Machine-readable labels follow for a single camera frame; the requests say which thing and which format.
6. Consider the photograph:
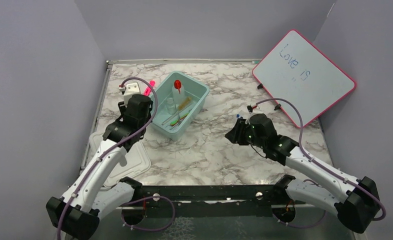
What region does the brown test tube brush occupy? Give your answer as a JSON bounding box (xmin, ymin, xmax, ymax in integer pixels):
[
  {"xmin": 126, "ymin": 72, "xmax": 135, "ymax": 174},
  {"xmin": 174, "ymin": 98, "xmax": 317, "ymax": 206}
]
[{"xmin": 177, "ymin": 96, "xmax": 192, "ymax": 112}]

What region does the red yellow green spatula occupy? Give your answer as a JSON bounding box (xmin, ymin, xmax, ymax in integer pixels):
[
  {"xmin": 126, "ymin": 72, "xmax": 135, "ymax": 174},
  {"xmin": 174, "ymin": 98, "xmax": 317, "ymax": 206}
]
[{"xmin": 169, "ymin": 113, "xmax": 188, "ymax": 127}]

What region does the pink framed whiteboard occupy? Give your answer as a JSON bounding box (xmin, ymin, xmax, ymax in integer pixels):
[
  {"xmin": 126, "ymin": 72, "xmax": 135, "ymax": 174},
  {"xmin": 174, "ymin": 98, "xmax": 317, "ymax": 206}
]
[{"xmin": 252, "ymin": 29, "xmax": 357, "ymax": 127}]

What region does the teal plastic bin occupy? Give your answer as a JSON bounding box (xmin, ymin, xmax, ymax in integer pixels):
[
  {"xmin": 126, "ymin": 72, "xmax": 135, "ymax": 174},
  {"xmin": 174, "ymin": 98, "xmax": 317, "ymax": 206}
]
[{"xmin": 151, "ymin": 71, "xmax": 210, "ymax": 141}]

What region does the small clear glass flask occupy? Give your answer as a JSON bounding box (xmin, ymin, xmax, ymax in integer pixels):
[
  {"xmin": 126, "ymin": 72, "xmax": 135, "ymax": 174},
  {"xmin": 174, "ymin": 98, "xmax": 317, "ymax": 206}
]
[{"xmin": 166, "ymin": 97, "xmax": 177, "ymax": 115}]

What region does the pink highlighter marker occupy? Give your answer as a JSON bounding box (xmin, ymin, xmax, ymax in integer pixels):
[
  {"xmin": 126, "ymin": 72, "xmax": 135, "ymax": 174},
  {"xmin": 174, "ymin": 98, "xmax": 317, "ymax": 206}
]
[{"xmin": 143, "ymin": 80, "xmax": 156, "ymax": 96}]

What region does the white plastic bin lid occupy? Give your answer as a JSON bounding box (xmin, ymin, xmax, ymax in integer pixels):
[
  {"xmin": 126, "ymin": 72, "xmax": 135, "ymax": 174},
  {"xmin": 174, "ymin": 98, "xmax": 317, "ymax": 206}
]
[{"xmin": 86, "ymin": 131, "xmax": 151, "ymax": 188}]

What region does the red capped wash bottle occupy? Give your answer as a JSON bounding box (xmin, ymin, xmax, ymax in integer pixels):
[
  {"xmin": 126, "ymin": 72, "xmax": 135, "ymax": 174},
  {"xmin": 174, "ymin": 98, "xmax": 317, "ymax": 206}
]
[{"xmin": 172, "ymin": 79, "xmax": 186, "ymax": 105}]

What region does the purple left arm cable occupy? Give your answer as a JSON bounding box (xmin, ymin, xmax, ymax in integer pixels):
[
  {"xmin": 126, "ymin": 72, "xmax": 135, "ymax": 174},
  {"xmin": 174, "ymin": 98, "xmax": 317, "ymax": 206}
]
[{"xmin": 55, "ymin": 77, "xmax": 176, "ymax": 240}]

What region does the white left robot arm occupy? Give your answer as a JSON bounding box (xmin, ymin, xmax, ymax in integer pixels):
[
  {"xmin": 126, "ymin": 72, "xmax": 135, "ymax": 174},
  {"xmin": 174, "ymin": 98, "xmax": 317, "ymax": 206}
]
[{"xmin": 46, "ymin": 93, "xmax": 173, "ymax": 240}]

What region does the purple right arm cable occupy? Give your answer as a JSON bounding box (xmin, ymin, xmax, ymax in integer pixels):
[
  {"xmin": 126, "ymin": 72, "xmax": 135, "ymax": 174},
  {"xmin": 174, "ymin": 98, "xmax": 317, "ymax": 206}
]
[{"xmin": 247, "ymin": 98, "xmax": 387, "ymax": 229}]

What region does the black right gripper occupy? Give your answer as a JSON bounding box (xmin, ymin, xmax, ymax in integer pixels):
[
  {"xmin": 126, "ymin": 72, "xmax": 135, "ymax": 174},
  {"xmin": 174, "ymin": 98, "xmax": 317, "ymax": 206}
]
[{"xmin": 225, "ymin": 117, "xmax": 266, "ymax": 149}]

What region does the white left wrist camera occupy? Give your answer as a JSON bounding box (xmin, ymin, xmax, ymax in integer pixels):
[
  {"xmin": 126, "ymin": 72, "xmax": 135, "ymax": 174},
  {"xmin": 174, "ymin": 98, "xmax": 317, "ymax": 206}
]
[{"xmin": 119, "ymin": 82, "xmax": 141, "ymax": 105}]

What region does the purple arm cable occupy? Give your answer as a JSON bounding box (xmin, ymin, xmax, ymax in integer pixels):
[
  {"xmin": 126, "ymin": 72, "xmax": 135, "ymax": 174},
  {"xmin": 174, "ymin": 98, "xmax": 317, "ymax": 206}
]
[
  {"xmin": 55, "ymin": 77, "xmax": 176, "ymax": 240},
  {"xmin": 247, "ymin": 98, "xmax": 387, "ymax": 229}
]

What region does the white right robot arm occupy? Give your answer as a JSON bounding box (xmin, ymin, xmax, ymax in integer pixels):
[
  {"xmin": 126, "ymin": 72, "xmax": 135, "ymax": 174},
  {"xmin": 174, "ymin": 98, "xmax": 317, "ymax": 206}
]
[{"xmin": 225, "ymin": 113, "xmax": 385, "ymax": 234}]

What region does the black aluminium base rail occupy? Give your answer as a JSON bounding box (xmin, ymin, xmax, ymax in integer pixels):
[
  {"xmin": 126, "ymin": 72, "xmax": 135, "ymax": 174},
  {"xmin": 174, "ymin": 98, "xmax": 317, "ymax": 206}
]
[{"xmin": 120, "ymin": 174, "xmax": 295, "ymax": 219}]

